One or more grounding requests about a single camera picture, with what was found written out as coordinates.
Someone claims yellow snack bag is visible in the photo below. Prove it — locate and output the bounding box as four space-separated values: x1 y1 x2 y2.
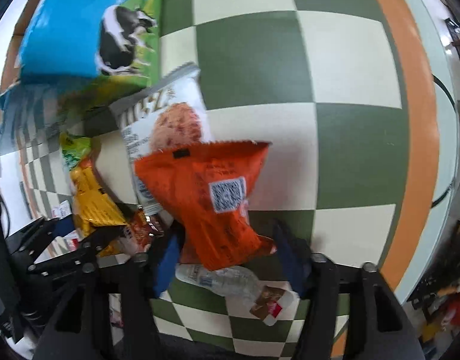
59 132 127 237

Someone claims checkered table mat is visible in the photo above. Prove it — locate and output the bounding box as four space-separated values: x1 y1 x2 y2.
0 0 460 359

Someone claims cardboard box with cow print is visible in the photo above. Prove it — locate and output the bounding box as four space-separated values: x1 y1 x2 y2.
0 0 161 155

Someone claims small red brown snack packet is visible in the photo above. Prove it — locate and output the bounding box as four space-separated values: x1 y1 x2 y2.
118 208 166 255

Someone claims orange snack bag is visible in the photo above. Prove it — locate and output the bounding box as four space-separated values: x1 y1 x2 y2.
134 141 276 271

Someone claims white rice cracker bag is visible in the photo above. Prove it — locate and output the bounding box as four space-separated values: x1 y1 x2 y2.
110 63 213 215

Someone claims clear wrapped snack packet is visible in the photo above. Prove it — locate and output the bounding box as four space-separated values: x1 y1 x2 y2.
175 264 295 326

